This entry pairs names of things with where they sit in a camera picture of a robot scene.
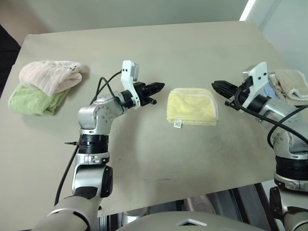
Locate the beige towel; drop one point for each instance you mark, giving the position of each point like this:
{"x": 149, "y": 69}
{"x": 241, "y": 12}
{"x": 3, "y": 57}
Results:
{"x": 291, "y": 84}

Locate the yellow towel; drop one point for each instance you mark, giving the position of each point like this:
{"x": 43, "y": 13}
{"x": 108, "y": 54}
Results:
{"x": 190, "y": 106}

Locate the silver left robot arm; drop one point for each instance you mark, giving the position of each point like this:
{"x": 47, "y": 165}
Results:
{"x": 96, "y": 118}

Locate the blue towel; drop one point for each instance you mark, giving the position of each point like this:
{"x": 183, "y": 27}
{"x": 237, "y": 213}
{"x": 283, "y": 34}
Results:
{"x": 269, "y": 92}

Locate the pink towel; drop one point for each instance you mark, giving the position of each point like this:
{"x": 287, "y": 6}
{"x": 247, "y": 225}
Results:
{"x": 48, "y": 77}

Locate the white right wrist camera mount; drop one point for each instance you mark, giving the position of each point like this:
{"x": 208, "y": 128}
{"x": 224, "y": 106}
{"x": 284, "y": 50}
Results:
{"x": 258, "y": 79}

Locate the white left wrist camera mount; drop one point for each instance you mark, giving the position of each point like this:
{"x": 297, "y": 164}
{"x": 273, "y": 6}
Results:
{"x": 127, "y": 81}

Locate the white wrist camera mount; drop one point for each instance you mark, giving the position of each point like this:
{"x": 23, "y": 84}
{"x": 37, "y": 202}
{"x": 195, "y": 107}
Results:
{"x": 127, "y": 81}
{"x": 258, "y": 79}

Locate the dark metal table frame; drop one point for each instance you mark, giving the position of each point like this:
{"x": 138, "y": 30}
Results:
{"x": 250, "y": 204}

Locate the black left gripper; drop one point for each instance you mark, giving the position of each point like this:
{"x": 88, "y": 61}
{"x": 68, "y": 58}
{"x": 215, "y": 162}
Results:
{"x": 142, "y": 92}

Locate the person in dark clothing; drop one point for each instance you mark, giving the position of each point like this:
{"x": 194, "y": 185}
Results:
{"x": 7, "y": 57}

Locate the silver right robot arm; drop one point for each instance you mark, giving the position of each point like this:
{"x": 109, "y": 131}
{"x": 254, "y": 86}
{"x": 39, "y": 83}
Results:
{"x": 286, "y": 125}

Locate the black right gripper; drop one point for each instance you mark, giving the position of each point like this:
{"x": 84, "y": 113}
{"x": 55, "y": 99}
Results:
{"x": 240, "y": 96}

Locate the grey robot torso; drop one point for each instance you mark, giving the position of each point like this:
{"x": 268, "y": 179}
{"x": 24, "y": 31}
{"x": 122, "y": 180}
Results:
{"x": 156, "y": 222}

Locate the green towel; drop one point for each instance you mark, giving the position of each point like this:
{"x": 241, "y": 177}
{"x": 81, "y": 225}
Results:
{"x": 29, "y": 101}

